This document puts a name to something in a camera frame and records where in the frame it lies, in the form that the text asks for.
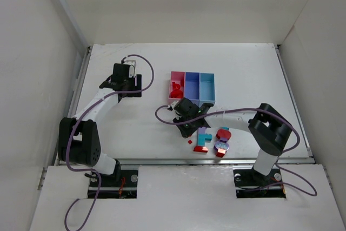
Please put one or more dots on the light blue bin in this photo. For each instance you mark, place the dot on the light blue bin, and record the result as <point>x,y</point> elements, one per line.
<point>206,88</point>

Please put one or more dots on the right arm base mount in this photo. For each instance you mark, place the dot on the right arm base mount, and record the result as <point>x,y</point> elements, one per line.
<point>250,184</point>

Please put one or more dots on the pink bin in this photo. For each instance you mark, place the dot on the pink bin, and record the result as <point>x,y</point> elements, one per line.
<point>179,77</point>

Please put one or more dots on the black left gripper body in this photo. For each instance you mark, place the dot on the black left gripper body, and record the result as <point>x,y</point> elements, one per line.
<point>134,86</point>

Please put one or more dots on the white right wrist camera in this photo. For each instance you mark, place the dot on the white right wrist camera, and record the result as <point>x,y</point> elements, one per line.
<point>172,105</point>

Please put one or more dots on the red legos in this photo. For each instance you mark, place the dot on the red legos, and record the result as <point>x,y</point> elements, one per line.
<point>176,91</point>

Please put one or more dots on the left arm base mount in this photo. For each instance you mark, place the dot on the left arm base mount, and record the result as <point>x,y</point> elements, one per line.
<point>125,187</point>

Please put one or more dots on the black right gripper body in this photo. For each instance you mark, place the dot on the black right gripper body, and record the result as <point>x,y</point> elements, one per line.
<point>186,127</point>

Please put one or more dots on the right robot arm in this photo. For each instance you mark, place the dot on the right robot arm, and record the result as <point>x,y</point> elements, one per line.
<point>264,125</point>

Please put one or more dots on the purple teal red lego column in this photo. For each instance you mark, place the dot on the purple teal red lego column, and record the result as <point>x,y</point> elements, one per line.
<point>202,138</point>

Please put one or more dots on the dark blue bin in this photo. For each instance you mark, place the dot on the dark blue bin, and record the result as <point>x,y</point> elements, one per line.
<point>191,88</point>

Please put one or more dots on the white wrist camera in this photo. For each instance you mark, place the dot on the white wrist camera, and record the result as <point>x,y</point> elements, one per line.
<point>172,105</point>
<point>132,67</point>

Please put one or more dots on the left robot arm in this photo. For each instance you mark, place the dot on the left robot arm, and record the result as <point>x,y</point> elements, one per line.
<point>78,140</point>

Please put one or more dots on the teal red purple lego stack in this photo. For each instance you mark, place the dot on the teal red purple lego stack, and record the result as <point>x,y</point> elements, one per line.
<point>221,145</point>

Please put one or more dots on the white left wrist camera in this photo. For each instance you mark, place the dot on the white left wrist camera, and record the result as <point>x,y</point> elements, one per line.
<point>132,67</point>

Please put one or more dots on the aluminium frame rail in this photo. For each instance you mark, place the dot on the aluminium frame rail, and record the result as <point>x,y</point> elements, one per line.
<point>79,68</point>

